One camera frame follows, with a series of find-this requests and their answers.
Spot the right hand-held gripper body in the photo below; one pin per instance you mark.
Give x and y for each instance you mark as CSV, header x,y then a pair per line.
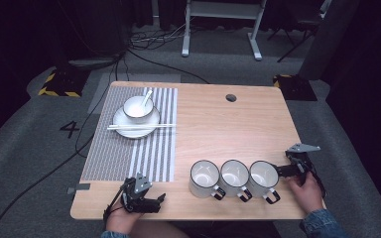
x,y
300,158

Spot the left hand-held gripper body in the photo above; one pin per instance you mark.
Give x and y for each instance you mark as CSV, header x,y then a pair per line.
x,y
135,198

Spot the white mug with black rim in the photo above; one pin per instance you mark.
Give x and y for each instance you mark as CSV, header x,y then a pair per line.
x,y
203,178
233,178
263,180

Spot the person's left hand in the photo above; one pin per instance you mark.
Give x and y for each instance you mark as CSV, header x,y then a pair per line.
x,y
120,219

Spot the person's right hand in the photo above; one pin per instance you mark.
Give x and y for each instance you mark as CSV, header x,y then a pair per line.
x,y
306,195

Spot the grey striped placemat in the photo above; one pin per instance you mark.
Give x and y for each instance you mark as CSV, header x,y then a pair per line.
x,y
112,158

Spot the grey tape strip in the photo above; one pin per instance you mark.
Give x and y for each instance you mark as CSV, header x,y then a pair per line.
x,y
79,187

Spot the white plate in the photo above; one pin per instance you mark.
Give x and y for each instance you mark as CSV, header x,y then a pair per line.
x,y
135,133

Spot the yellow black striped base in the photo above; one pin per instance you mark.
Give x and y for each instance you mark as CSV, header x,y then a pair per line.
x,y
296,87
63,84

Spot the white chopstick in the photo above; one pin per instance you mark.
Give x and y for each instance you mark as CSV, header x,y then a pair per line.
x,y
165,125

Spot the white bowl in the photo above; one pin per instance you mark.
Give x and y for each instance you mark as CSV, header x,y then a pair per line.
x,y
135,110

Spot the white ceramic spoon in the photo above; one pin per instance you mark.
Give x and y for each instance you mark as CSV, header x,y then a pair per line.
x,y
147,97

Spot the grey column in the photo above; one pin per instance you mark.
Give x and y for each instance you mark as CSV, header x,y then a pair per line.
x,y
330,39

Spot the black chair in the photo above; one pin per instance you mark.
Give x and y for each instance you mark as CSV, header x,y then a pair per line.
x,y
294,23

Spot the dark stand base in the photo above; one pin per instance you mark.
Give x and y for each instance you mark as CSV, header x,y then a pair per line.
x,y
92,62

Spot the white desk frame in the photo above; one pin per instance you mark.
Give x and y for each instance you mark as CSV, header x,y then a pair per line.
x,y
223,10

